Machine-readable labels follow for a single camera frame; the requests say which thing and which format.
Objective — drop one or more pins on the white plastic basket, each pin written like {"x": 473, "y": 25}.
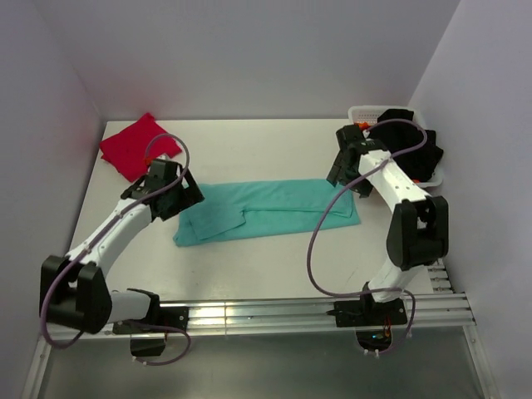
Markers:
{"x": 369, "y": 114}

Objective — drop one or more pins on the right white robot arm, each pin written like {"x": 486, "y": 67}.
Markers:
{"x": 418, "y": 232}

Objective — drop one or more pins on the aluminium mounting rail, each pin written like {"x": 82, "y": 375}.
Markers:
{"x": 441, "y": 308}

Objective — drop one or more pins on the teal t-shirt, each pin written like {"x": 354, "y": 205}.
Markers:
{"x": 255, "y": 209}

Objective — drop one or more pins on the folded red t-shirt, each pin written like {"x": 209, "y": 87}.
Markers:
{"x": 126, "y": 150}

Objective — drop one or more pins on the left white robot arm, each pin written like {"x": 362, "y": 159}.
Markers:
{"x": 74, "y": 291}

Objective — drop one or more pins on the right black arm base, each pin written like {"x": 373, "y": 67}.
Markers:
{"x": 365, "y": 312}

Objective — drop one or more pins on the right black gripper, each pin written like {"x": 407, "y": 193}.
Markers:
{"x": 337, "y": 173}

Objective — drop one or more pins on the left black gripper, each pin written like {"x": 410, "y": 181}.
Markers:
{"x": 189, "y": 196}

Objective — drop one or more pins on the orange t-shirt in basket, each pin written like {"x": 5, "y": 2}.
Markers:
{"x": 362, "y": 124}

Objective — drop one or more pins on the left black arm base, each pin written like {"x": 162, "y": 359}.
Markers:
{"x": 149, "y": 340}

